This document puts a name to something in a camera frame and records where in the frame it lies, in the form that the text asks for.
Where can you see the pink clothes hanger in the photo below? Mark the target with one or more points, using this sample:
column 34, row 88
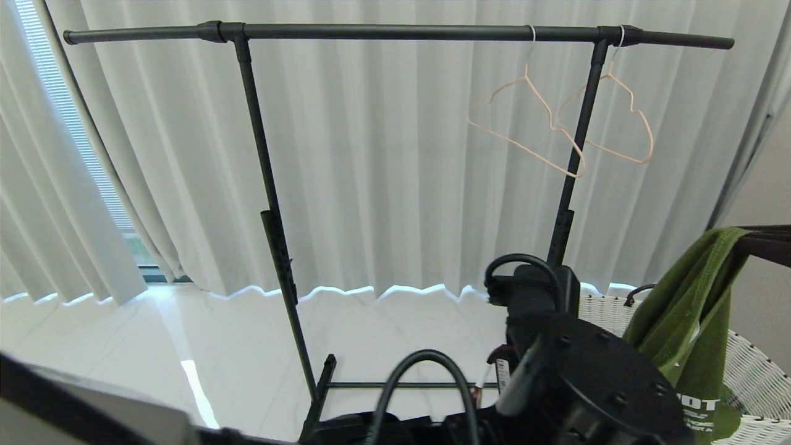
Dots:
column 525, row 149
column 618, row 153

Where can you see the black clothes rack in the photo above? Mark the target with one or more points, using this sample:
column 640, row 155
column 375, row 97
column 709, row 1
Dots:
column 401, row 32

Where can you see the window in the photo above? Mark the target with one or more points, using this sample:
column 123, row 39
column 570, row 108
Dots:
column 62, row 93

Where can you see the green shirt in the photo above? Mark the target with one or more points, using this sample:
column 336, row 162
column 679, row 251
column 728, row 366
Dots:
column 686, row 321

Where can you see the white laundry basket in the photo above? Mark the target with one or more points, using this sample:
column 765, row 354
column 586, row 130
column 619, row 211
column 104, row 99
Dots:
column 760, row 371

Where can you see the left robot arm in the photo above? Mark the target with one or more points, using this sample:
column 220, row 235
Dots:
column 593, row 383

